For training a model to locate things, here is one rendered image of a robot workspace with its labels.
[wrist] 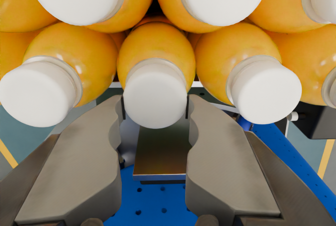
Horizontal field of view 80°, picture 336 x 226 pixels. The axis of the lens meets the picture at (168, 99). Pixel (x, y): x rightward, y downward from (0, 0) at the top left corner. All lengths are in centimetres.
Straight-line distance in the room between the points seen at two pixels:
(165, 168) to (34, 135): 159
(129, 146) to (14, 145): 160
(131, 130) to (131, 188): 9
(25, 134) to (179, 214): 161
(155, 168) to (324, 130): 21
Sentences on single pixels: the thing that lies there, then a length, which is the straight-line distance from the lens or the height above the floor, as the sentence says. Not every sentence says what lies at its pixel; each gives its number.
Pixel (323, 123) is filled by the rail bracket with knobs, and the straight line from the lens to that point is 31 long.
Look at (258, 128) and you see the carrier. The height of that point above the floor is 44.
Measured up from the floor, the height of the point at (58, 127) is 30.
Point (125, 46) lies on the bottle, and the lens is 16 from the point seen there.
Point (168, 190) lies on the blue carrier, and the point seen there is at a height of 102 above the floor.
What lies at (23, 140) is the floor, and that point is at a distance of 185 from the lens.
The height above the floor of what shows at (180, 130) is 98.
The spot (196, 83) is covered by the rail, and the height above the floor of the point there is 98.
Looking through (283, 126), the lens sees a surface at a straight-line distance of 153.
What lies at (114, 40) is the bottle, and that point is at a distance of 21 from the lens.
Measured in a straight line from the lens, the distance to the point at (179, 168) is 23.
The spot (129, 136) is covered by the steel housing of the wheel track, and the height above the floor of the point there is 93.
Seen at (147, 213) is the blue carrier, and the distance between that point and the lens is 28.
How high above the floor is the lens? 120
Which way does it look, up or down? 61 degrees down
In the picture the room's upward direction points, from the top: 176 degrees clockwise
